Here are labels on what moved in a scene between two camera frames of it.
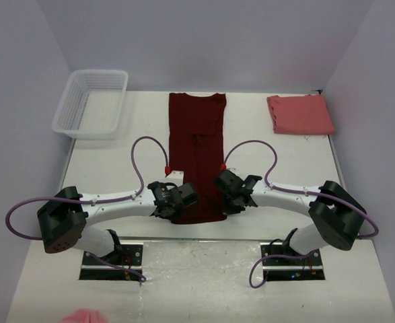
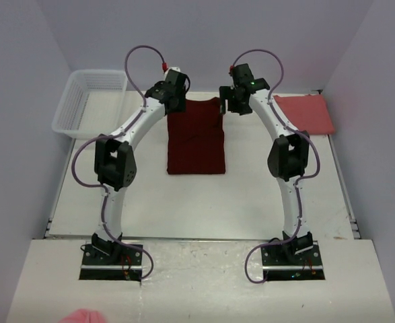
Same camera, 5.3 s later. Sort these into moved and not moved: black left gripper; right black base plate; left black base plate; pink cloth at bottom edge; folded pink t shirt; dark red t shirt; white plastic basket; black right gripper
Moved: black right gripper; black left gripper; dark red t shirt
Not moved: left black base plate; folded pink t shirt; white plastic basket; right black base plate; pink cloth at bottom edge
